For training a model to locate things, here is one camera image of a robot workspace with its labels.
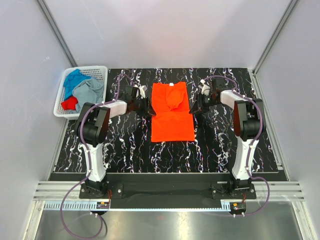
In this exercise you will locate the white plastic basket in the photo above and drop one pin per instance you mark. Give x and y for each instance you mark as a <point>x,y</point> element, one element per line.
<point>98,72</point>

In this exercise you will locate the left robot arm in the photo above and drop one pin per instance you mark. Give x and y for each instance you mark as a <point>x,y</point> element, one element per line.
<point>92,128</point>

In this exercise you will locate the aluminium frame rail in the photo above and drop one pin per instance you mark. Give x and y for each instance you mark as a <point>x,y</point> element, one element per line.
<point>276,191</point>

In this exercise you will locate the blue t-shirt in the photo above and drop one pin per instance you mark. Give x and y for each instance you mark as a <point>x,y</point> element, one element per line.
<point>71,81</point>

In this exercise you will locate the white slotted cable duct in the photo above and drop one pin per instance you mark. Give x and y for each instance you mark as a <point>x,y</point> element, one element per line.
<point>116,206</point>

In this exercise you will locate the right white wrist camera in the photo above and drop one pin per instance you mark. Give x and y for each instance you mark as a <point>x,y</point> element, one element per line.
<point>206,86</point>

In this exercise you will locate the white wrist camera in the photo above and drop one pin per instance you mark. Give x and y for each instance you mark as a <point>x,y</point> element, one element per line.
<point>206,86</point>
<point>141,92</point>

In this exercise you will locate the orange t-shirt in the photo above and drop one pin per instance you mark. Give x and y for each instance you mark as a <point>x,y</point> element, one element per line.
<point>172,121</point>

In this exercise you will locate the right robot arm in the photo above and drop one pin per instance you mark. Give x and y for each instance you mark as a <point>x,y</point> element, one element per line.
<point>248,125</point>

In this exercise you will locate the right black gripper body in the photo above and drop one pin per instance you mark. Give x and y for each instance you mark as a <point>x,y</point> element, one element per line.
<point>204,101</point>

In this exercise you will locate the red t-shirt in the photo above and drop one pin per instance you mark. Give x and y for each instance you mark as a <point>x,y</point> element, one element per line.
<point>70,103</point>

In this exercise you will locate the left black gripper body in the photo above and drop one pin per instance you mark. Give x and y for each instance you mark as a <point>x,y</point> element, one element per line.
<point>141,106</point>

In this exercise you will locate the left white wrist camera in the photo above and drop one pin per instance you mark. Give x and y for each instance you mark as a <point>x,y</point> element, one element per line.
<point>141,92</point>

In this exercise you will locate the grey t-shirt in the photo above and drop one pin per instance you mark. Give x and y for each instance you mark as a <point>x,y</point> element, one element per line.
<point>88,91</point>

